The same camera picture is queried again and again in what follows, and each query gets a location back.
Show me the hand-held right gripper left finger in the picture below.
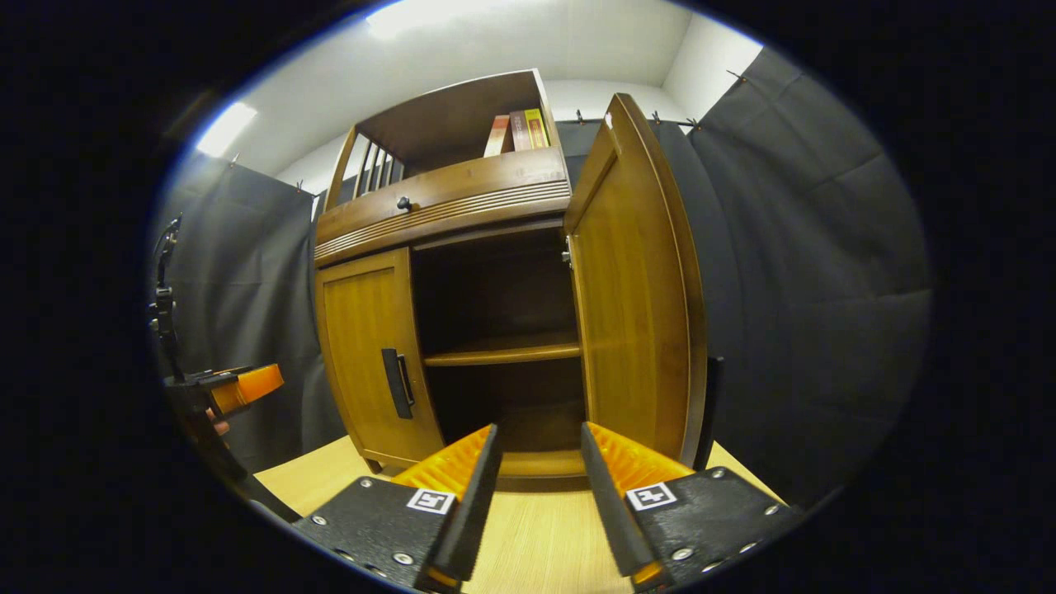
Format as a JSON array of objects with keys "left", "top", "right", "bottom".
[{"left": 293, "top": 423, "right": 502, "bottom": 594}]

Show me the wooden inner shelf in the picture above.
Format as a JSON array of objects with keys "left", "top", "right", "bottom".
[{"left": 423, "top": 332, "right": 582, "bottom": 368}]

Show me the wooden double-door shoe cabinet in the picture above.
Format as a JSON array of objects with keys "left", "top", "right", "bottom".
[{"left": 313, "top": 68, "right": 710, "bottom": 492}]

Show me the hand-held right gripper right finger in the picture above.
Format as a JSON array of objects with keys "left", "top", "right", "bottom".
[{"left": 580, "top": 422, "right": 803, "bottom": 593}]

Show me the black door handle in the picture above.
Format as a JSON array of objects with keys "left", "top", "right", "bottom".
[
  {"left": 380, "top": 347, "right": 416, "bottom": 420},
  {"left": 693, "top": 355, "right": 725, "bottom": 473}
]

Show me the ceiling light panel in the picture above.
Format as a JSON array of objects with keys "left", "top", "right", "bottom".
[
  {"left": 365, "top": 0, "right": 467, "bottom": 40},
  {"left": 196, "top": 101, "right": 258, "bottom": 159}
]

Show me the wooden shoe cabinet door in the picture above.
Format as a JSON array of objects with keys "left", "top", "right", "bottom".
[
  {"left": 563, "top": 92, "right": 710, "bottom": 469},
  {"left": 314, "top": 247, "right": 446, "bottom": 471}
]

